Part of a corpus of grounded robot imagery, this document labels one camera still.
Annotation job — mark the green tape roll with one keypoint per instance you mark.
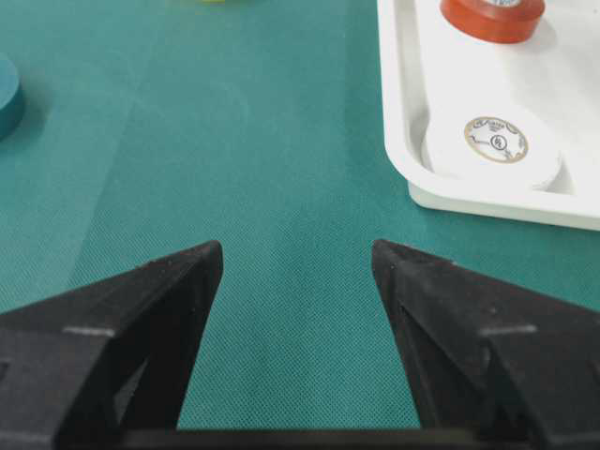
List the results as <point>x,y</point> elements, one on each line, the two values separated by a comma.
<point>12,99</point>

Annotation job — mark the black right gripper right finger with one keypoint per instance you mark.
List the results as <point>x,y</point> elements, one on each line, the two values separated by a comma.
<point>507,364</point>

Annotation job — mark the green table cloth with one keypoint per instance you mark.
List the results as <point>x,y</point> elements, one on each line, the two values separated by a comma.
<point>154,126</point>

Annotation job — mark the yellow tape roll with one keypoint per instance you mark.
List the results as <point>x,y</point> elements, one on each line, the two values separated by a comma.
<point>218,2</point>

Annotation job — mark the white plastic case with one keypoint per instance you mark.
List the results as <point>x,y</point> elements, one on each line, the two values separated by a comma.
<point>428,65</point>

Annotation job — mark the red tape roll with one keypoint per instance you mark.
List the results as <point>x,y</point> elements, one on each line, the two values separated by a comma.
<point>505,22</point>

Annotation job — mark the white tape roll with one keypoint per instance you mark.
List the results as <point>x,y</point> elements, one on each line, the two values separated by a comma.
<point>496,146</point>

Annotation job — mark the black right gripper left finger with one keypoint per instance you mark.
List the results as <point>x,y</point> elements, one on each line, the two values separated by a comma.
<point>83,367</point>

